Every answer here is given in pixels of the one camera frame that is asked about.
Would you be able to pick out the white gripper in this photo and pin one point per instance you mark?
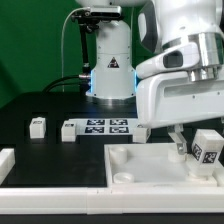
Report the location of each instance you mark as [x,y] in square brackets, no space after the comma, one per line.
[171,98]

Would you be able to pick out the white square table top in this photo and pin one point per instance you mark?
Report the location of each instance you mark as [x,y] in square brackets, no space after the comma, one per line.
[153,165]

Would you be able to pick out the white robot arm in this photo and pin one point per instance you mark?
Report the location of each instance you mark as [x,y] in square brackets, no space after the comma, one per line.
[162,24]

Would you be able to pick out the white left fence piece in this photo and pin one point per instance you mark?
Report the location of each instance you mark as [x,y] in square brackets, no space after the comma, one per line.
[7,161]

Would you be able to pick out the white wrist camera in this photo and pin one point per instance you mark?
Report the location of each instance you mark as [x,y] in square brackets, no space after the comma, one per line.
[180,57]

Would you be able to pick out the tag base plate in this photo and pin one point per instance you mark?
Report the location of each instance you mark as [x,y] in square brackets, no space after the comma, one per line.
[104,126]

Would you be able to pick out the white front fence rail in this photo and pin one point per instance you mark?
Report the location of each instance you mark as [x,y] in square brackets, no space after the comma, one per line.
[111,201]

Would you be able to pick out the black camera on stand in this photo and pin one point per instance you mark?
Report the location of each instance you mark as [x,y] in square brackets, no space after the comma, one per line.
[88,20]

